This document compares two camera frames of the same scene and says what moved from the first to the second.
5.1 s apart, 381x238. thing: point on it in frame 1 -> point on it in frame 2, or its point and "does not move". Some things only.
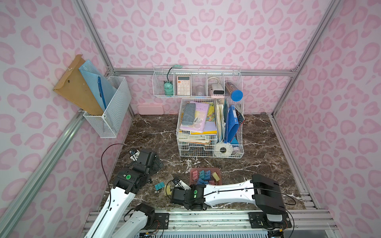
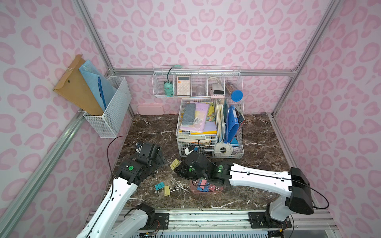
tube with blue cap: x=236 y=94 does not move
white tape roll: x=228 y=146 does not move
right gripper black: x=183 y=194 -> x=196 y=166
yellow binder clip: x=167 y=189 does not move
